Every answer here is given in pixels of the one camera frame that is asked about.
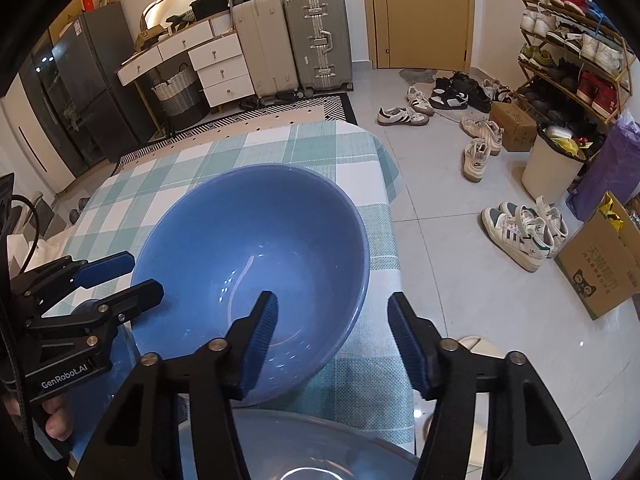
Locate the purple bag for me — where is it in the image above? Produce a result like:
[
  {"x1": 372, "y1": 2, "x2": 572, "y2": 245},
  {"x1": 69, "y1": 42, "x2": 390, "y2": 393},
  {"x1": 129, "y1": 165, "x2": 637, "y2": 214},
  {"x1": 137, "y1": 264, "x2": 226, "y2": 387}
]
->
[{"x1": 566, "y1": 112, "x2": 639, "y2": 222}]

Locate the white black-striped sneaker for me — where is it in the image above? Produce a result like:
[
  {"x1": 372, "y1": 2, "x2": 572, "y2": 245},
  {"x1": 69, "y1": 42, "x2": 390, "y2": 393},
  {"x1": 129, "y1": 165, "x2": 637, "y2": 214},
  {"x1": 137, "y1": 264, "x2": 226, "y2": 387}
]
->
[{"x1": 378, "y1": 107, "x2": 430, "y2": 127}]

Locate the grey door mat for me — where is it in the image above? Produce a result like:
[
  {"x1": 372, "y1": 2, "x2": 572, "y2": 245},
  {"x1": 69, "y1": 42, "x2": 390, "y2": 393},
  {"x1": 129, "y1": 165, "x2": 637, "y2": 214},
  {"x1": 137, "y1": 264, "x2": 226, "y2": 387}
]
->
[{"x1": 399, "y1": 68, "x2": 438, "y2": 86}]

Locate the white green sneaker pair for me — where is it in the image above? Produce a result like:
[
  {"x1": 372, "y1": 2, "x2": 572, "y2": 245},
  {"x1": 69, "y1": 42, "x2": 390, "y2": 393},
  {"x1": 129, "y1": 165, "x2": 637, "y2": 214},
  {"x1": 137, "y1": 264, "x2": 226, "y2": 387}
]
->
[{"x1": 480, "y1": 196, "x2": 570, "y2": 273}]

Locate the beige suitcase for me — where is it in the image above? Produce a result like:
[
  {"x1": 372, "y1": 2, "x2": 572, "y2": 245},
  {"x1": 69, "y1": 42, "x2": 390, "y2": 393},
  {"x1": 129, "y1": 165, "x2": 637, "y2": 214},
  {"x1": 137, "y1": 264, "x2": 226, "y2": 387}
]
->
[{"x1": 231, "y1": 0, "x2": 299, "y2": 98}]

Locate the teal checked tablecloth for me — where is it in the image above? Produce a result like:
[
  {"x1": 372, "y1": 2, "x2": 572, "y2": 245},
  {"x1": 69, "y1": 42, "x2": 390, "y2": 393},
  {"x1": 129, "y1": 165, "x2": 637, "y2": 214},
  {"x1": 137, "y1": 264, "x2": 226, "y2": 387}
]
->
[{"x1": 63, "y1": 122, "x2": 414, "y2": 451}]

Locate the beige sneaker pair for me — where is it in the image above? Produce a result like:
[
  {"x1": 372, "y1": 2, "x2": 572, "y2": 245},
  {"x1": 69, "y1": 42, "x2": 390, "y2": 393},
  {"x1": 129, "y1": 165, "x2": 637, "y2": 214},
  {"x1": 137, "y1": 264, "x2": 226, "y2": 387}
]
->
[{"x1": 461, "y1": 117, "x2": 504, "y2": 182}]

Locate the black cable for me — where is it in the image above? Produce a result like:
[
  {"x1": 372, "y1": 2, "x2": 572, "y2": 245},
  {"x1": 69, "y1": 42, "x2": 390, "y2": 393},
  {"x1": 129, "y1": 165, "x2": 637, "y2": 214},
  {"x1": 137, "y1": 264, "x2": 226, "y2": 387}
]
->
[{"x1": 8, "y1": 193, "x2": 44, "y2": 281}]

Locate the white dressing desk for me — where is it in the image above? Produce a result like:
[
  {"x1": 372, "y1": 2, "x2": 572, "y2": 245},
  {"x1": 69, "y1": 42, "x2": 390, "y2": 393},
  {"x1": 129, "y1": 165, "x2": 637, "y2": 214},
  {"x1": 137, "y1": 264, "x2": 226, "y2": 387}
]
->
[{"x1": 116, "y1": 8, "x2": 237, "y2": 106}]

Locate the small brown cardboard box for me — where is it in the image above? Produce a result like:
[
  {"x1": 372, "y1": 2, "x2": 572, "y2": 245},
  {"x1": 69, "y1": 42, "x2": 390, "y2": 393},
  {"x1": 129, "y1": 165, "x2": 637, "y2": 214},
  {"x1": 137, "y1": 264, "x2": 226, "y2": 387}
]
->
[{"x1": 489, "y1": 102, "x2": 537, "y2": 152}]

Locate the black refrigerator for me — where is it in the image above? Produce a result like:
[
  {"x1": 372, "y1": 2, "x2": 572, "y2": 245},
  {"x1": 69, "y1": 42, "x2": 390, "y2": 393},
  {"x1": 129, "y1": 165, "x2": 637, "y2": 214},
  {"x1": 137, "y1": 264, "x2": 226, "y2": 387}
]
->
[{"x1": 53, "y1": 2, "x2": 156, "y2": 162}]

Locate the dotted floor rug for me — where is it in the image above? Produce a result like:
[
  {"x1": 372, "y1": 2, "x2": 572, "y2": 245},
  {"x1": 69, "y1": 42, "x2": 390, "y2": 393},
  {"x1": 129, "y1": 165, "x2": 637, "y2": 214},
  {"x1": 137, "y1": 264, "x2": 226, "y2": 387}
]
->
[{"x1": 113, "y1": 92, "x2": 358, "y2": 176}]

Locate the blue bowl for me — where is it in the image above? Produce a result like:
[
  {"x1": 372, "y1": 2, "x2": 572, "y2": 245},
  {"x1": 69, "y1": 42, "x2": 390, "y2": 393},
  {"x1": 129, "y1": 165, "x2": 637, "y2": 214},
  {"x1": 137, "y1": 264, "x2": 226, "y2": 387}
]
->
[
  {"x1": 132, "y1": 164, "x2": 370, "y2": 405},
  {"x1": 177, "y1": 407, "x2": 420, "y2": 480}
]

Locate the person's left hand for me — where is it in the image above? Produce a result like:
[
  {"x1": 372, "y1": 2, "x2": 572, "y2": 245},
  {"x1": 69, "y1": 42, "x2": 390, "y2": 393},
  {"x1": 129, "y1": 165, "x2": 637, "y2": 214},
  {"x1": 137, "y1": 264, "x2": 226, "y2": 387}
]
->
[{"x1": 1, "y1": 393, "x2": 74, "y2": 441}]

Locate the wooden shoe rack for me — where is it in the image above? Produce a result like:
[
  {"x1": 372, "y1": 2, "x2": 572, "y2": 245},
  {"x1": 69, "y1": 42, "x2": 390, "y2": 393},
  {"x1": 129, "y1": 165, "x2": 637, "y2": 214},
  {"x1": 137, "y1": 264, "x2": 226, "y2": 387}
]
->
[{"x1": 518, "y1": 0, "x2": 637, "y2": 125}]

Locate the oval mirror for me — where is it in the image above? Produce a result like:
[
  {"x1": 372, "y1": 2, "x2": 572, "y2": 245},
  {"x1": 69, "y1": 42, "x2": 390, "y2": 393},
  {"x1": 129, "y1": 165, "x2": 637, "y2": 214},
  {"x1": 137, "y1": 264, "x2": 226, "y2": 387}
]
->
[{"x1": 140, "y1": 0, "x2": 195, "y2": 30}]

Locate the woven laundry basket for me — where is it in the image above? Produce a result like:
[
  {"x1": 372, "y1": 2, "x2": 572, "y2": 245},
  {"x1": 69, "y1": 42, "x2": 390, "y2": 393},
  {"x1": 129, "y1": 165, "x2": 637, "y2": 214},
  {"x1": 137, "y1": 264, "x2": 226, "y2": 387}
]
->
[{"x1": 152, "y1": 63, "x2": 209, "y2": 131}]

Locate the black glass cabinet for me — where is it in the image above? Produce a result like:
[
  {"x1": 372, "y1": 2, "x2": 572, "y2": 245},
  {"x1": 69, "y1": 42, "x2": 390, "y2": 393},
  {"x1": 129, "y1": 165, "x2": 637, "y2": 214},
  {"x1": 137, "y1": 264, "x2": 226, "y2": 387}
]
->
[{"x1": 20, "y1": 30, "x2": 105, "y2": 178}]

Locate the wooden door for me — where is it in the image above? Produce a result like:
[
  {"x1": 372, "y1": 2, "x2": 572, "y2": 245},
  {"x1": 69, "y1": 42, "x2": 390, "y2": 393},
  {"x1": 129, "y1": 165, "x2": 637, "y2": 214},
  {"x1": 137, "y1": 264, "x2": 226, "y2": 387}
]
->
[{"x1": 364, "y1": 0, "x2": 475, "y2": 70}]

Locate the tmall cardboard box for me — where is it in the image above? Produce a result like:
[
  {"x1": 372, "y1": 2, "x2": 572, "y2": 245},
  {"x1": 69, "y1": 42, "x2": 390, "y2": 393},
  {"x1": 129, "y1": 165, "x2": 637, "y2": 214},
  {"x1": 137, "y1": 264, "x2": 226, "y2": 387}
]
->
[{"x1": 555, "y1": 192, "x2": 640, "y2": 320}]

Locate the white drawer unit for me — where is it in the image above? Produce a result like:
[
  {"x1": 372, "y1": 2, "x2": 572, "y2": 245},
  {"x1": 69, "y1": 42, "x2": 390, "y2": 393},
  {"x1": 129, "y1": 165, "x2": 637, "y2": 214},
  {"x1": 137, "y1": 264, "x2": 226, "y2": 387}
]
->
[{"x1": 188, "y1": 32, "x2": 255, "y2": 108}]

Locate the white trash bin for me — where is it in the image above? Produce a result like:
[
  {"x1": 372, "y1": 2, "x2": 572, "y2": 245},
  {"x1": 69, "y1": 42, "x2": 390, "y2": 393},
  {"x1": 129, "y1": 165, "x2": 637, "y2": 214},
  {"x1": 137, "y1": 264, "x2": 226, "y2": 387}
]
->
[{"x1": 522, "y1": 122, "x2": 587, "y2": 205}]

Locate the silver aluminium suitcase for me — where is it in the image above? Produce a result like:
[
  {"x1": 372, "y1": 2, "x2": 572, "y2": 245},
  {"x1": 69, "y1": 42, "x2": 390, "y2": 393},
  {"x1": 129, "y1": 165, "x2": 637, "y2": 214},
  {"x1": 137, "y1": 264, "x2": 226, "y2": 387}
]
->
[{"x1": 284, "y1": 0, "x2": 354, "y2": 96}]

